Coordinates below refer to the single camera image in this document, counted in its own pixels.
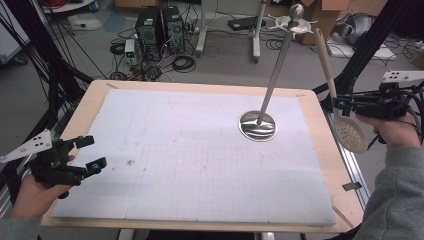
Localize flat black box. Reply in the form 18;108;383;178
228;15;267;32

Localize black frame strut with cables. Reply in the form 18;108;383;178
0;0;95;141

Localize white stand leg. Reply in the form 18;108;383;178
195;0;210;58
252;0;268;64

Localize flat white board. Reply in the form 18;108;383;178
325;34;397;62

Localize black clip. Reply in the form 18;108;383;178
342;181;363;192

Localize person's right hand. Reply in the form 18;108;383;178
354;111;422;150

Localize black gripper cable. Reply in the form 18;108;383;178
401;83;424;146

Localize round white table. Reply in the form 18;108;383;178
41;0;96;14

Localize person's left hand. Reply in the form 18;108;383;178
9;154;76;219

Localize beige slotted spoon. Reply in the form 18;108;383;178
314;27;370;154

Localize coiled black cable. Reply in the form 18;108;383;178
172;54;197;74
109;42;126;56

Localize metal utensil rack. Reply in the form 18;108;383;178
237;3;318;143

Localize grey bag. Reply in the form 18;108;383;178
333;13;376;46

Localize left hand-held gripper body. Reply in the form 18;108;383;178
0;129;90;188

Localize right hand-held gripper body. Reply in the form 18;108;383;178
351;69;424;122

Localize clear plastic bag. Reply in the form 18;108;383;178
68;13;103;33

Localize white gridded mat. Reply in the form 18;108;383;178
51;88;338;227

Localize aluminium rail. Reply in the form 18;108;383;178
324;109;372;203

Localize small grey power supply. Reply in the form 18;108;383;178
124;39;137;66

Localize cardboard box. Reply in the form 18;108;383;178
291;0;351;46

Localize black computer tower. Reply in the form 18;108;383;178
162;5;186;55
134;5;164;63

